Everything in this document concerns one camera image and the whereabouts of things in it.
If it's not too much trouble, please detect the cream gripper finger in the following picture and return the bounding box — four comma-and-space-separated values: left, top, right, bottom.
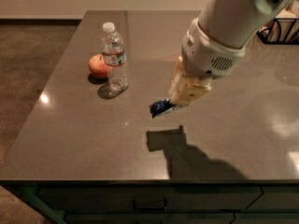
171, 74, 212, 105
169, 57, 182, 97

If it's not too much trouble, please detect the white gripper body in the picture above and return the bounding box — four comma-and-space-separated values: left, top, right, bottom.
181, 19, 245, 77

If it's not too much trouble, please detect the blue rxbar blueberry wrapper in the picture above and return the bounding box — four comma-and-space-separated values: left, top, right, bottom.
149, 99, 185, 119

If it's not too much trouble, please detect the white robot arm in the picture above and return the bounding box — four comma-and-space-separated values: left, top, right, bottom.
169, 0, 290, 105

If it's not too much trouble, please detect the clear plastic water bottle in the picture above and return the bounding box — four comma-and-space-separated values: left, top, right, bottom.
101, 22, 128, 95

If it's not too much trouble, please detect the red apple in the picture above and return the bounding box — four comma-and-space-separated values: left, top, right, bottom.
88, 54, 107, 79

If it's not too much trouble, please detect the dark right cabinet drawer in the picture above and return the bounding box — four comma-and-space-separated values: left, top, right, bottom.
247, 186, 299, 212

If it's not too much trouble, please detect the black wire napkin holder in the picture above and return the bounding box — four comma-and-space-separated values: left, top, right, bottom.
256, 0, 299, 46

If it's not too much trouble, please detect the dark cabinet drawer with handle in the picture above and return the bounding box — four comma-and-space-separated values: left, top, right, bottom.
37, 186, 262, 213

